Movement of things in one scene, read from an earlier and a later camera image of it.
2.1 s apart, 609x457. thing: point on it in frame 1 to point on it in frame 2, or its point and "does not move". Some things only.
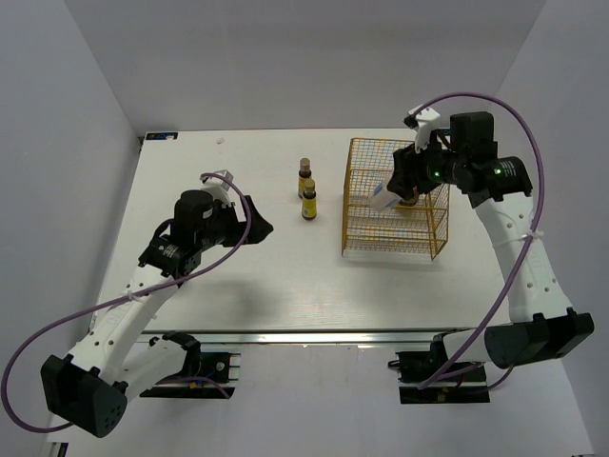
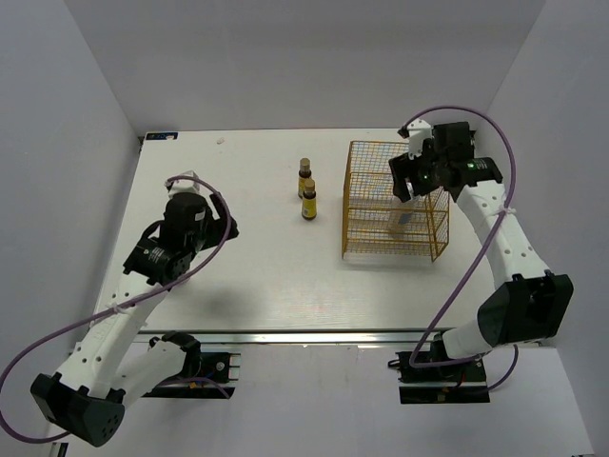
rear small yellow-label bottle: (304, 173) does not move
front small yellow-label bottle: (309, 201) does not move
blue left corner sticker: (162, 135) does not move
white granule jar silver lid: (383, 198) to (402, 219)
